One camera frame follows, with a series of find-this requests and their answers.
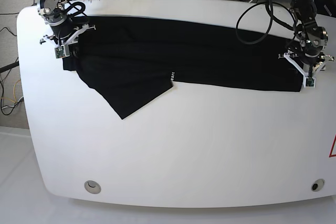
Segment red triangle sticker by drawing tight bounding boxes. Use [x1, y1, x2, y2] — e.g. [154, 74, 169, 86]
[329, 136, 336, 157]

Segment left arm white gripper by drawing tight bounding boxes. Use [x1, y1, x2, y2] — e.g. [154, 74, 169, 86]
[279, 52, 335, 80]

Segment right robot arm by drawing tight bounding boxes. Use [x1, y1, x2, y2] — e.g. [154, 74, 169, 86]
[37, 0, 96, 59]

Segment yellow cable left floor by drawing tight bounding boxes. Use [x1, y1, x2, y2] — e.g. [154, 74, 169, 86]
[0, 79, 24, 116]

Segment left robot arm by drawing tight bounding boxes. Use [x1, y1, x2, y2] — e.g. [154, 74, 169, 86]
[235, 0, 334, 87]

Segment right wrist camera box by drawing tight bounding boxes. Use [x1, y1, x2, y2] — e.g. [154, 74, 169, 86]
[55, 45, 70, 59]

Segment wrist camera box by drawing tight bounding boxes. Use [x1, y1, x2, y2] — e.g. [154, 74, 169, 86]
[302, 77, 316, 88]
[55, 45, 70, 59]

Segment round table grommet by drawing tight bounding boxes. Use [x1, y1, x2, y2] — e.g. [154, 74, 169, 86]
[311, 178, 325, 191]
[84, 180, 101, 195]

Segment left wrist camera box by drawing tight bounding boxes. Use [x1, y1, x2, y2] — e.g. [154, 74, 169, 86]
[302, 77, 316, 88]

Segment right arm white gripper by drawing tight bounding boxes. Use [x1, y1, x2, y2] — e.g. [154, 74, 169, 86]
[39, 24, 97, 58]

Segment black T-shirt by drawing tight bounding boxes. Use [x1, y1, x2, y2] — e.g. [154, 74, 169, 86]
[63, 17, 303, 119]

